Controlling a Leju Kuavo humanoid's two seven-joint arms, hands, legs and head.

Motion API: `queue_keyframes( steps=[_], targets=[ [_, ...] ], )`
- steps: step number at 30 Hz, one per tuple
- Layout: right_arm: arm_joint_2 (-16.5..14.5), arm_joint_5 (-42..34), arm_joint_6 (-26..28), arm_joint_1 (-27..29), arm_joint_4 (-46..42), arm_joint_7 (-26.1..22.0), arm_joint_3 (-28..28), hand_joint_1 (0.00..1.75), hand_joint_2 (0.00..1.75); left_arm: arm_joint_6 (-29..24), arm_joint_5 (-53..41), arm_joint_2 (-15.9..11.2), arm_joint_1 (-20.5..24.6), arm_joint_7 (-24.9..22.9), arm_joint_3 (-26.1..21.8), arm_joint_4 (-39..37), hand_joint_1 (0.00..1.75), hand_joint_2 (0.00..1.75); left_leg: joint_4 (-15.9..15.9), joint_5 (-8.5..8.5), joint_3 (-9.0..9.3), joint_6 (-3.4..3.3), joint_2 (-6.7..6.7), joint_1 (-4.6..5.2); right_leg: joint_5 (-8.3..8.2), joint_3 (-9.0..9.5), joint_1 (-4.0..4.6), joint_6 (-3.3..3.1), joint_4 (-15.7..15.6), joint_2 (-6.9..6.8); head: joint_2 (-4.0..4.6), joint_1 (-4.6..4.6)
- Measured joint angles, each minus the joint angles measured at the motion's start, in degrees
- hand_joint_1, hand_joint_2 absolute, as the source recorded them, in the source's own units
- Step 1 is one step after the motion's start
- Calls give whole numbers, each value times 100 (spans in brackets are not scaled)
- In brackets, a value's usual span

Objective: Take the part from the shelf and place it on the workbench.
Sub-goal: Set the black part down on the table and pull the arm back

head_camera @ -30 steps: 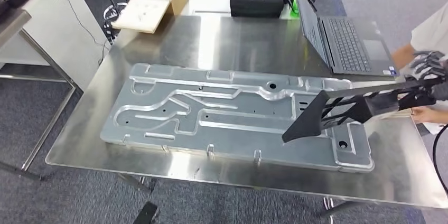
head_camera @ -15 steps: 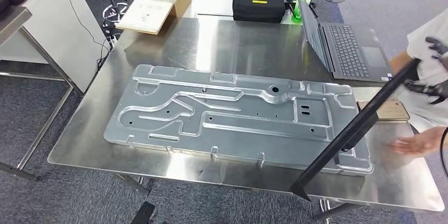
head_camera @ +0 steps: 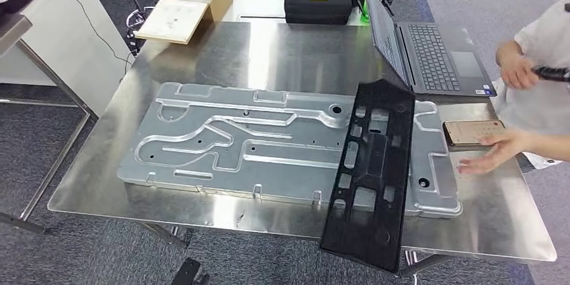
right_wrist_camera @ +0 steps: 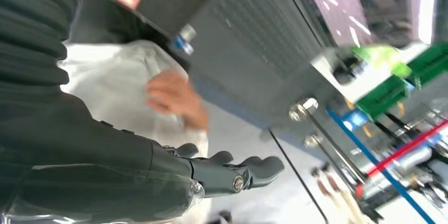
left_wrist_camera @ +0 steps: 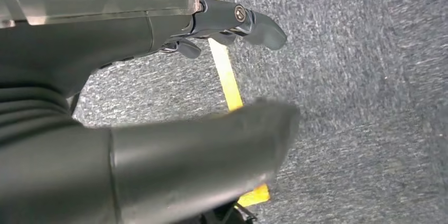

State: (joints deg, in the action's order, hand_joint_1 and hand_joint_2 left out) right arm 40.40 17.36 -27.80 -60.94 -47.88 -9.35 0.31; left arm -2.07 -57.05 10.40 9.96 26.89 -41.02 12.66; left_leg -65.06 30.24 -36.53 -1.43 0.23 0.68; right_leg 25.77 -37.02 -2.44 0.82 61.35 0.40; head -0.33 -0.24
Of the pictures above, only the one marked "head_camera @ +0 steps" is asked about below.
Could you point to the person's right hand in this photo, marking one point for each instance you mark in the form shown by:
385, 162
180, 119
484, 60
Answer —
518, 71

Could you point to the person's left hand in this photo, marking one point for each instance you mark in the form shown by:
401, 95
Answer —
501, 149

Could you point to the black handheld tool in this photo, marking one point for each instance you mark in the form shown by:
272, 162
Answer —
554, 73

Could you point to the long black plastic part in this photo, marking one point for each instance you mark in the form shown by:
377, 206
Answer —
356, 247

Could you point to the person's left forearm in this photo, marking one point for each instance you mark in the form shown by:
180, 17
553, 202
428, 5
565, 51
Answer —
547, 147

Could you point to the person's right forearm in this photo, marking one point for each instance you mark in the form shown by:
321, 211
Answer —
507, 51

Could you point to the large steel workbench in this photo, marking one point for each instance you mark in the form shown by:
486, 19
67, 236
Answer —
289, 51

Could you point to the tan flat handheld device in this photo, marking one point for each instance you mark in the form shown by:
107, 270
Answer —
467, 131

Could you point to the person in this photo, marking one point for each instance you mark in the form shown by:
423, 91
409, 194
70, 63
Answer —
547, 109

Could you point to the grey laptop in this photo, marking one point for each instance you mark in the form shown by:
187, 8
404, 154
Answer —
427, 56

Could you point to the black case yellow label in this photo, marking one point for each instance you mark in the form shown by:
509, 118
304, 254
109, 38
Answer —
316, 11

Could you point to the stamped grey metal plate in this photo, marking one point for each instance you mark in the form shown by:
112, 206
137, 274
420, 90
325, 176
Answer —
267, 163

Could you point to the black robot foot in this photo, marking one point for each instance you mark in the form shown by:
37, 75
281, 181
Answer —
187, 272

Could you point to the open cardboard box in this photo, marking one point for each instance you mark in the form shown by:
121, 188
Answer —
171, 20

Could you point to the white cabinet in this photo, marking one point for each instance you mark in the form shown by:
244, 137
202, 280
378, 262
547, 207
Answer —
53, 42

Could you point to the small steel table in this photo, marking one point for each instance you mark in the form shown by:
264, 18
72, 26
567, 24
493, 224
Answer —
11, 29

